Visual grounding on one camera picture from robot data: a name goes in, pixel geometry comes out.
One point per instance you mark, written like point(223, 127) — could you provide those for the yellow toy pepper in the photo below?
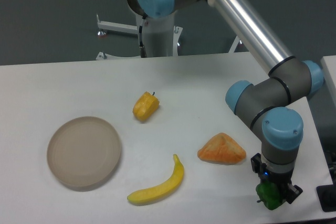
point(145, 106)

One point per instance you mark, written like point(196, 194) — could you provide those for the black device at right edge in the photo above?
point(326, 195)

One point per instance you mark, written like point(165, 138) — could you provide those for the beige round plate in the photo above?
point(83, 153)

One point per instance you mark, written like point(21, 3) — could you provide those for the yellow toy banana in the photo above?
point(153, 194)

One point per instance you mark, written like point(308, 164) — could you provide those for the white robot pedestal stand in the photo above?
point(174, 35)

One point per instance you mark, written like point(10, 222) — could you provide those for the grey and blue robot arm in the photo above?
point(262, 107)

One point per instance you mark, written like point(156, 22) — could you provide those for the orange toy bread wedge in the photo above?
point(222, 149)

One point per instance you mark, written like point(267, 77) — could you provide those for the green toy pepper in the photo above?
point(269, 194)

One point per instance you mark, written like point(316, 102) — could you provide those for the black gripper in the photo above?
point(279, 174)

